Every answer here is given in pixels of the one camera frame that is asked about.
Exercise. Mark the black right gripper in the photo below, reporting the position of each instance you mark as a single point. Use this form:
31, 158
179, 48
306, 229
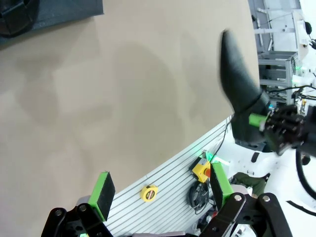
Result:
310, 128

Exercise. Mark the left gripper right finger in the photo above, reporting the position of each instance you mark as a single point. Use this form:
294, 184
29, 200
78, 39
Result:
221, 187

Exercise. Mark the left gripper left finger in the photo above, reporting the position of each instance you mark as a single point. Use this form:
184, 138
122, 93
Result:
101, 195

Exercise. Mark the black chunky matte shoe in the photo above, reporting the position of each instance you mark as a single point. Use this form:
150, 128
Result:
237, 74

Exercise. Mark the yellow emergency stop box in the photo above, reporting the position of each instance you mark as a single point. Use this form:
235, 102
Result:
200, 170

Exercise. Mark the olive green cloth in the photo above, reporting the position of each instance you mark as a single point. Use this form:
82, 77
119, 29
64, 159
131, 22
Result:
249, 180

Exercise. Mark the yellow tape measure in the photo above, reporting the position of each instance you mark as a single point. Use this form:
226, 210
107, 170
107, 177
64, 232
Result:
148, 193

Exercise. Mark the slatted aluminium base plate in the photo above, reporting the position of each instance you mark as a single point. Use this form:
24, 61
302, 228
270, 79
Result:
168, 209

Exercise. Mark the aluminium profile frame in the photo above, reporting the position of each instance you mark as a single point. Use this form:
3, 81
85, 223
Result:
276, 56

